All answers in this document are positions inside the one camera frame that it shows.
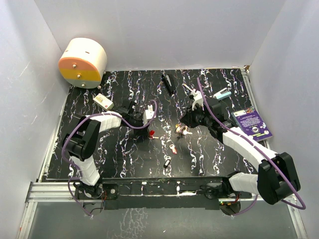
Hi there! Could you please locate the purple booklet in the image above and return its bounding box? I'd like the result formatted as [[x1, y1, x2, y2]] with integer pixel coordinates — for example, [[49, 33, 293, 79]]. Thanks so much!
[[231, 107, 273, 142]]

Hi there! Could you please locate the white round drawer cabinet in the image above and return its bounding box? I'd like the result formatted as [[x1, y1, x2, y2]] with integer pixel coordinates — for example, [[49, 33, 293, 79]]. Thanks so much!
[[58, 37, 107, 89]]

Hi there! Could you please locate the light blue stapler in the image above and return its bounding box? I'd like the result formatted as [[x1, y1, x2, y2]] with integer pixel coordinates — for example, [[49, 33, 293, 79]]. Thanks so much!
[[213, 88, 231, 101]]

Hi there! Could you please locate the black key tag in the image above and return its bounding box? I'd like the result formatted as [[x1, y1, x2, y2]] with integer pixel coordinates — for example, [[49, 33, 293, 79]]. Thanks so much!
[[163, 159, 170, 168]]

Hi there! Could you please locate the red key with silver blade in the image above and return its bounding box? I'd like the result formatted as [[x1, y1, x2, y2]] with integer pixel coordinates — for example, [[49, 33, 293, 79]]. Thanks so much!
[[149, 130, 159, 139]]

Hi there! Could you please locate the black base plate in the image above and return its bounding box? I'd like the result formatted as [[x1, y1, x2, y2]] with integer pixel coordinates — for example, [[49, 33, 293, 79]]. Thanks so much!
[[72, 181, 252, 212]]

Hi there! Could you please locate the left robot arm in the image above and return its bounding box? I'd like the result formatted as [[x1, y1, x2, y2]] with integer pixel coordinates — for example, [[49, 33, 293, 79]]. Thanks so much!
[[61, 100, 158, 199]]

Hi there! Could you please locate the pale green cardboard box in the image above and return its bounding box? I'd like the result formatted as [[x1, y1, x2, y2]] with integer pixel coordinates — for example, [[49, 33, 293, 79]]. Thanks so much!
[[93, 94, 114, 111]]

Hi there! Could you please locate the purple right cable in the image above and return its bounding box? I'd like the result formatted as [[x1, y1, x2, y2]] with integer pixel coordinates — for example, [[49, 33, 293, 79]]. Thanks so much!
[[196, 77, 307, 216]]

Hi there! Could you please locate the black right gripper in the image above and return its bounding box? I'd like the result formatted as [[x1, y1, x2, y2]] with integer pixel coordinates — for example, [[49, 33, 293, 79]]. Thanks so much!
[[181, 103, 212, 128]]

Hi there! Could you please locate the metal keyring with keys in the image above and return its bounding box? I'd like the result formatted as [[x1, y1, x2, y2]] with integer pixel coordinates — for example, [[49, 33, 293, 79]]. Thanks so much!
[[174, 124, 192, 137]]

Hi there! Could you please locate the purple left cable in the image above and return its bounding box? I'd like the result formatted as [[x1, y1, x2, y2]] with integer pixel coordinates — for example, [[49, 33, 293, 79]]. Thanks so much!
[[61, 100, 158, 217]]

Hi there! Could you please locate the red tag key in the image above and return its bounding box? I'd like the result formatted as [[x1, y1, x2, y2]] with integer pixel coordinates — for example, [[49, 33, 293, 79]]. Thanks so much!
[[169, 144, 177, 154]]

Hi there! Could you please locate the black stapler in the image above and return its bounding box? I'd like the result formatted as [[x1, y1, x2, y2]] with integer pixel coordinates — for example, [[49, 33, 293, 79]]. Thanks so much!
[[161, 74, 176, 96]]

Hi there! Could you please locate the aluminium frame rail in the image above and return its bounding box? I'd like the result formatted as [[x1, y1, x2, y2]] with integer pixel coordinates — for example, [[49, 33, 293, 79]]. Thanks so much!
[[26, 175, 259, 202]]

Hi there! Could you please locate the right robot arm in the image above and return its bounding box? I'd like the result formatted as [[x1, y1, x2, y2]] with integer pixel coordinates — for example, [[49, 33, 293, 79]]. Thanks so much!
[[180, 99, 301, 205]]

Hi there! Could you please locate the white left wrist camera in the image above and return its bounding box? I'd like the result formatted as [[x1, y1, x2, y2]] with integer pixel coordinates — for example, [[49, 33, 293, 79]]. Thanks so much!
[[143, 105, 155, 125]]

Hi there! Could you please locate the purple cable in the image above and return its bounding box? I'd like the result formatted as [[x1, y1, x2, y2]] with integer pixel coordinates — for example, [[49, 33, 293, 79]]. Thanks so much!
[[61, 100, 158, 217], [196, 77, 307, 216]]

